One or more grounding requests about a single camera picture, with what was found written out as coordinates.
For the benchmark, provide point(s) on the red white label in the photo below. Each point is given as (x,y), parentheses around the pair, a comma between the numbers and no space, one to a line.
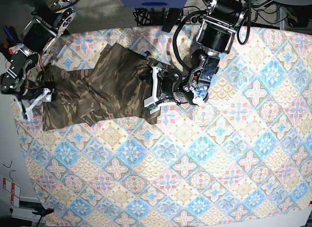
(10,192)

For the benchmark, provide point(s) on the camouflage T-shirt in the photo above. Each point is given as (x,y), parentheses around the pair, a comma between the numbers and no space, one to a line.
(115,88)

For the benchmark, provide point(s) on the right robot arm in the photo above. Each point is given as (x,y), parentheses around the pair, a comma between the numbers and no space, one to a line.
(50,21)

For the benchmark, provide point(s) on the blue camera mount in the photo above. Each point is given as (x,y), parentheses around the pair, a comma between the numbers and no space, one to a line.
(154,3)

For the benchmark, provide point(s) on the black orange clamp upper left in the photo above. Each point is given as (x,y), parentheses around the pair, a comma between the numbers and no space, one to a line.
(11,40)

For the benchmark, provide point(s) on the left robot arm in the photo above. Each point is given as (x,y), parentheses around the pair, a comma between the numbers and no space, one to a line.
(221,23)

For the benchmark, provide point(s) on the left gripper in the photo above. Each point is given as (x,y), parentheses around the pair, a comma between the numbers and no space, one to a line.
(174,84)

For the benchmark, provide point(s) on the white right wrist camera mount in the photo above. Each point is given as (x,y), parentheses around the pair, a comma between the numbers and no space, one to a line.
(26,113)

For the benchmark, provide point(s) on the white power strip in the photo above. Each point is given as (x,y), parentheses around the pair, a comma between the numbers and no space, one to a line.
(195,20)

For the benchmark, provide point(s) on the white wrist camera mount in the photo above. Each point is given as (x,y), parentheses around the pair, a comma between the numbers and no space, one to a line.
(26,113)
(157,99)

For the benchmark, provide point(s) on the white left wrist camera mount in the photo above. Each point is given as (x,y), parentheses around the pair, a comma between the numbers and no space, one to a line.
(157,99)

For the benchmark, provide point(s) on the black clamp lower left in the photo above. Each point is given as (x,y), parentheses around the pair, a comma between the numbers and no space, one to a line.
(42,212)

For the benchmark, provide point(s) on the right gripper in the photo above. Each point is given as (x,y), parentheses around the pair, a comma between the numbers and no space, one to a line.
(30,93)

